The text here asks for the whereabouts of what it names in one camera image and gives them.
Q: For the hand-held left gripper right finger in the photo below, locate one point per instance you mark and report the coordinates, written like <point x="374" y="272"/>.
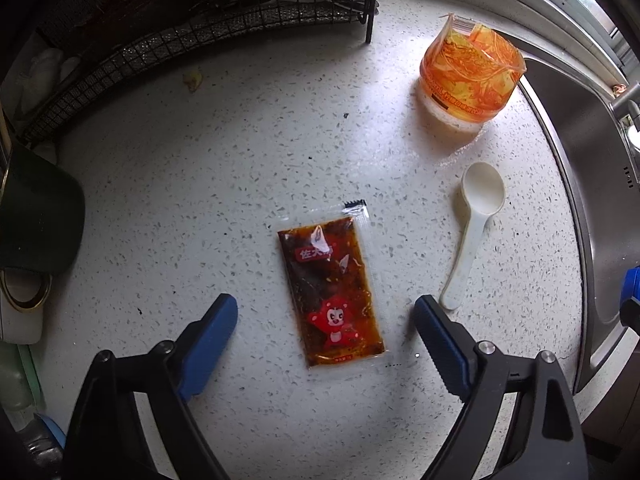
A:
<point x="442" y="345"/>

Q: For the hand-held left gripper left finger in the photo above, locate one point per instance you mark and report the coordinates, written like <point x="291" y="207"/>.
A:
<point x="210" y="345"/>

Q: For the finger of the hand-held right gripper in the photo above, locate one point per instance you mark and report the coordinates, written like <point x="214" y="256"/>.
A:
<point x="631" y="285"/>

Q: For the dark chili oil sauce packet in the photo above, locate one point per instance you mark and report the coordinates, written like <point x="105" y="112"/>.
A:
<point x="330" y="300"/>

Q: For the stainless steel sink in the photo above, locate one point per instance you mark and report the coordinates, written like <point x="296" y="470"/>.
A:
<point x="575" y="160"/>

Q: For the white plastic spoon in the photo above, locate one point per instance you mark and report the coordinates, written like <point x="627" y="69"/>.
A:
<point x="477" y="200"/>

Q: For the steel kitchen faucet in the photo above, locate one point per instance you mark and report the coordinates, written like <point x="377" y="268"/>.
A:
<point x="627" y="107"/>

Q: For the light green board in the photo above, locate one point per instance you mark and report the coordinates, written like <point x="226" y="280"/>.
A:
<point x="22" y="375"/>

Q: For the white cup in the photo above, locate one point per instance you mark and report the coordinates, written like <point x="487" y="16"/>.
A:
<point x="20" y="325"/>

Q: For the dark green pot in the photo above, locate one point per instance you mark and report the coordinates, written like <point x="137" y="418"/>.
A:
<point x="35" y="220"/>

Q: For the orange translucent packet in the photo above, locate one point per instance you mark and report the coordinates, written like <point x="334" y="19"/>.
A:
<point x="470" y="80"/>

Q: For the small yellow food scrap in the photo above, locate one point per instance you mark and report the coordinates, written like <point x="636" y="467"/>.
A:
<point x="192" y="81"/>

